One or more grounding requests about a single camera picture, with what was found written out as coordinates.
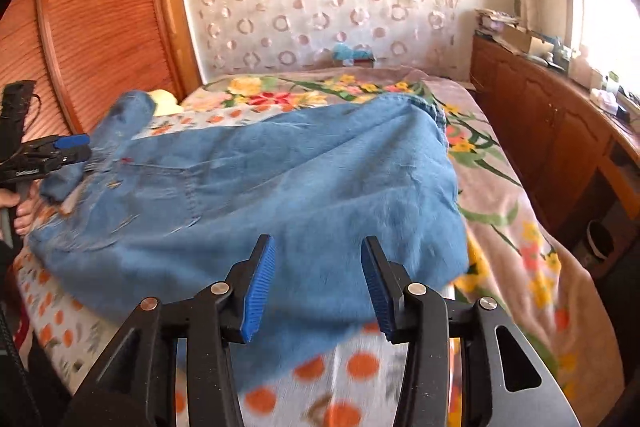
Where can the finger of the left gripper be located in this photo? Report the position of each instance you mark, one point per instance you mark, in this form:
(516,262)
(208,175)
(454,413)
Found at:
(71,142)
(72,155)

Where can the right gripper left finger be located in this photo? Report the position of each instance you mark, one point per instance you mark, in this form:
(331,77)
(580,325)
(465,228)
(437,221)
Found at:
(249,284)

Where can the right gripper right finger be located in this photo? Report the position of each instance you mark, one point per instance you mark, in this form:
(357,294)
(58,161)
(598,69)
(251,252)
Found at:
(386,282)

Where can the blue denim jeans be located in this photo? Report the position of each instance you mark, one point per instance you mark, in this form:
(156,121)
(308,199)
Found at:
(166,215)

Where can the person's left hand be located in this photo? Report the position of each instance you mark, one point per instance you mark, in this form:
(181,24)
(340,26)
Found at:
(25,207)

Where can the orange print white bedsheet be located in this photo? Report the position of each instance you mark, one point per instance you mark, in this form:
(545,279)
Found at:
(131,383)

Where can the floral brown blanket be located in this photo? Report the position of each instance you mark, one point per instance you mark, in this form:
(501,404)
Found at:
(513,260)

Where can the long wooden sideboard cabinet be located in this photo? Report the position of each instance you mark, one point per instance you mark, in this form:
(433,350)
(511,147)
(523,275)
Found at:
(575,162)

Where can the cardboard box on sideboard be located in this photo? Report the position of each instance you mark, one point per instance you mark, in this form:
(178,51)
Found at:
(525,41)

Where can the window with wooden frame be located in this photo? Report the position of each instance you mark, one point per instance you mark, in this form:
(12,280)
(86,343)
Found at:
(605,36)

